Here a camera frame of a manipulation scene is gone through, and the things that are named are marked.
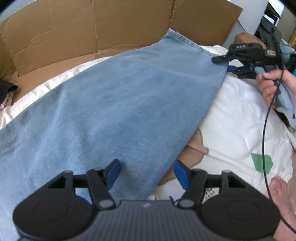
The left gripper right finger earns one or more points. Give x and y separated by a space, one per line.
193 182

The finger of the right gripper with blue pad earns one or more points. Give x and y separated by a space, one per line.
243 72
221 59

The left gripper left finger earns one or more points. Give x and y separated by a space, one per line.
100 181

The light blue denim shorts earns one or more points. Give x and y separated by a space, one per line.
140 107

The person right hand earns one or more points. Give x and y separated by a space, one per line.
266 83

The folded brown garment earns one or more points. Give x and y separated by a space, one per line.
245 37

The white pillar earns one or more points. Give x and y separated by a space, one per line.
250 17

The cream bear print bedsheet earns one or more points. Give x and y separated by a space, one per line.
236 134

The person bare foot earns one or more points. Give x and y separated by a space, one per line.
283 195

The black garment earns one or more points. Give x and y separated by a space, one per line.
5 88

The brown cardboard sheet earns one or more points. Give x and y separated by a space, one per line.
46 38

